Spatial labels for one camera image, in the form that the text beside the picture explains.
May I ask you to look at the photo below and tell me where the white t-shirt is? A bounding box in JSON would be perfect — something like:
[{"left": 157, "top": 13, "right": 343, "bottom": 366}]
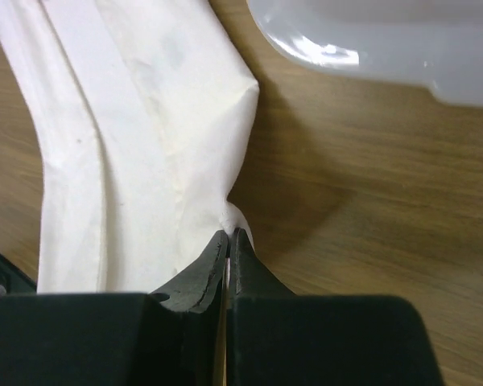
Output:
[{"left": 0, "top": 1, "right": 259, "bottom": 294}]

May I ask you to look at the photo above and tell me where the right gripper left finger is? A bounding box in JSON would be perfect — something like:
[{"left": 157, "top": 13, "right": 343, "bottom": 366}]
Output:
[{"left": 0, "top": 231, "right": 229, "bottom": 385}]

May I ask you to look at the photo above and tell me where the white plastic basket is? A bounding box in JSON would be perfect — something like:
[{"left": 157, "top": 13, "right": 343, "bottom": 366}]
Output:
[{"left": 247, "top": 0, "right": 483, "bottom": 108}]

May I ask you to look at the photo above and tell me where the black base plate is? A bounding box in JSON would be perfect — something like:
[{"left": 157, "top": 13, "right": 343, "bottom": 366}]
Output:
[{"left": 0, "top": 253, "right": 36, "bottom": 296}]

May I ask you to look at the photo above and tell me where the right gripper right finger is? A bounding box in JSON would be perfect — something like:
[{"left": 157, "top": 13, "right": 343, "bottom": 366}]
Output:
[{"left": 227, "top": 229, "right": 444, "bottom": 385}]

